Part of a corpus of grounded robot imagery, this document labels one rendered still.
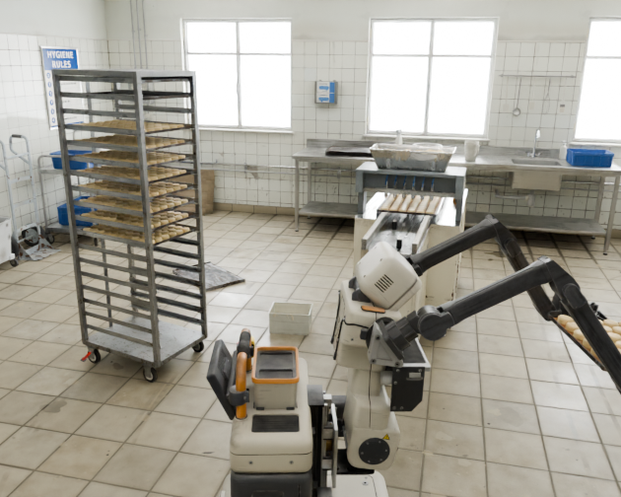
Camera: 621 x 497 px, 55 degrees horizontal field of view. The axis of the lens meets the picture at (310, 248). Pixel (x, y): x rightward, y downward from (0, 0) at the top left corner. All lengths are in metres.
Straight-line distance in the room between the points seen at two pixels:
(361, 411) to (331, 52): 5.73
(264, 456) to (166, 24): 6.64
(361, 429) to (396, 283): 0.51
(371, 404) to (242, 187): 5.97
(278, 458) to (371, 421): 0.34
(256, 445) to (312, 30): 6.00
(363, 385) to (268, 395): 0.31
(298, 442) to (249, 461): 0.15
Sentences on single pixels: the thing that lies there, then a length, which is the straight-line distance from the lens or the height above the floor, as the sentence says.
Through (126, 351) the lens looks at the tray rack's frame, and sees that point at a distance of 3.93.
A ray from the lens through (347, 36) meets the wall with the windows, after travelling 7.26.
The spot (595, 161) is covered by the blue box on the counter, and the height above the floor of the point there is 0.94.
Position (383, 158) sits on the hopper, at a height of 1.26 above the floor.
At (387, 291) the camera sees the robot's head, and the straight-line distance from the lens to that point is 1.83.
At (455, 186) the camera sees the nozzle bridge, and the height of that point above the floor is 1.10.
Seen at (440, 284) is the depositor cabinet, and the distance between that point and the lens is 4.24.
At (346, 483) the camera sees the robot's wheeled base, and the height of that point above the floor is 0.28.
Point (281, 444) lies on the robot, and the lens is 1.86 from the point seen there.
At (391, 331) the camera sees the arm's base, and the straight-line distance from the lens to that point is 1.73.
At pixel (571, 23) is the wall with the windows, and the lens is 7.24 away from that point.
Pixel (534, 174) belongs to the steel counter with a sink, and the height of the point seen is 0.79.
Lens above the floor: 1.88
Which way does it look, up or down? 17 degrees down
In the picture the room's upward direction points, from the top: 1 degrees clockwise
